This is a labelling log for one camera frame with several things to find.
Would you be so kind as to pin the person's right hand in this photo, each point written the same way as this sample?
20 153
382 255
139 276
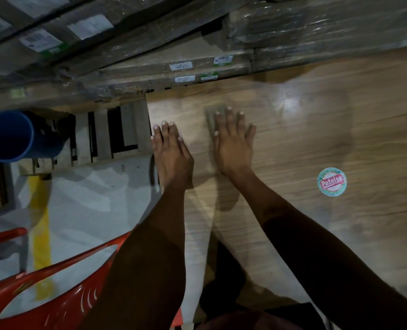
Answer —
234 151

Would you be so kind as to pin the person's left hand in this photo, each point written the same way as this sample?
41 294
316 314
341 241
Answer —
172 161

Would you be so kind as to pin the person's right little finger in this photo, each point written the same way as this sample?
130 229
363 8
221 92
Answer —
251 135

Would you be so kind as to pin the person's left little finger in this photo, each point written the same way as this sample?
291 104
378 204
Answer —
155 146

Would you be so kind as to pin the person's right middle finger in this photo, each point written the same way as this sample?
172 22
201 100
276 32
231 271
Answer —
231 121

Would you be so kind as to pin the person's left middle finger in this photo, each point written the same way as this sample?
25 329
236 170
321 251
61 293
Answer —
173 137

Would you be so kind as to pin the person's right thumb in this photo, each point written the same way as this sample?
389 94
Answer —
218 146

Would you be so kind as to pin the grey sanding pad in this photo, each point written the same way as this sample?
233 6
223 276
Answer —
210 116

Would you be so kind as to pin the person's right forearm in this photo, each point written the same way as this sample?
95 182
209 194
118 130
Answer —
320 268

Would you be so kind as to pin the person's left forearm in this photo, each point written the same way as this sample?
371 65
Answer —
148 264

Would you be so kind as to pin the wooden pallet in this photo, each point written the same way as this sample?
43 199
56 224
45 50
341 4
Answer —
102 133

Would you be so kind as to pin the stack of wrapped flat cartons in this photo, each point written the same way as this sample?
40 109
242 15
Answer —
176 61

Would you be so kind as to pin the wood grain laminate board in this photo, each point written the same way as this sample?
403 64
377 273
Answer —
327 116

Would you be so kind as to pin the round red green sticker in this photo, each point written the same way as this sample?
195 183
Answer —
332 182

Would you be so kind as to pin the stack of wrapped plain boards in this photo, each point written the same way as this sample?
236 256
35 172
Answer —
327 27

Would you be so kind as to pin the blue plastic pipe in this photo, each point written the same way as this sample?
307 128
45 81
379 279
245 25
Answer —
18 137

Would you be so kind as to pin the stack of wrapped labelled boxes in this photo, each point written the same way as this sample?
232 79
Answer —
52 37

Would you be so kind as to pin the person's dark shorts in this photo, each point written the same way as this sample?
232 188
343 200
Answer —
292 314

